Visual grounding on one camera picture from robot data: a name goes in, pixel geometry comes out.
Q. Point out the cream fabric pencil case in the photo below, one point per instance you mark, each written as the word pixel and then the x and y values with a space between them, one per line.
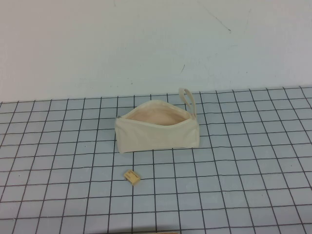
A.
pixel 156 136

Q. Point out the blue grid table mat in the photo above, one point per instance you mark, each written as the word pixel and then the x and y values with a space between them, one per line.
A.
pixel 243 175

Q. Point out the small beige eraser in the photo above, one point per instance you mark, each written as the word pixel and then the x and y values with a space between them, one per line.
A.
pixel 132 175

